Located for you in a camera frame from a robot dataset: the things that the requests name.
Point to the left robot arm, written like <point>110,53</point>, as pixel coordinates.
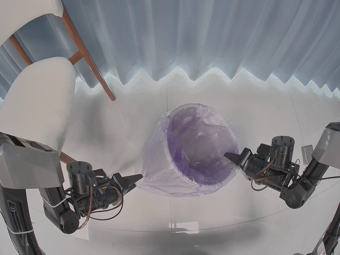
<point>26,166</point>

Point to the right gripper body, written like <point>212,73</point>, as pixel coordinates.
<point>255,167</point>

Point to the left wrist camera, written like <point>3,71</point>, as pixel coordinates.
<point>91,178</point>

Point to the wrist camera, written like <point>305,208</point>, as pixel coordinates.
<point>91,178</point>
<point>263,150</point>

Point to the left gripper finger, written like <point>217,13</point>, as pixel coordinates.
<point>131,187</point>
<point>128,179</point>

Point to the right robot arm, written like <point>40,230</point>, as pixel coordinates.
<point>325,147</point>

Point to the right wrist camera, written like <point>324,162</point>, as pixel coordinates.
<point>263,150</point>

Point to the white trash bin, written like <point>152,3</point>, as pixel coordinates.
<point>207,142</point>

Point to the purple plastic bag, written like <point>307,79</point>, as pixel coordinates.
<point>159,174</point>

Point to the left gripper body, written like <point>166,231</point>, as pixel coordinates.
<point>114,195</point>

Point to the white cushioned wooden chair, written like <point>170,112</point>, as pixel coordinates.
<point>39,102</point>

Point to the pale blue curtain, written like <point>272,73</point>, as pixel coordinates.
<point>186,22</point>

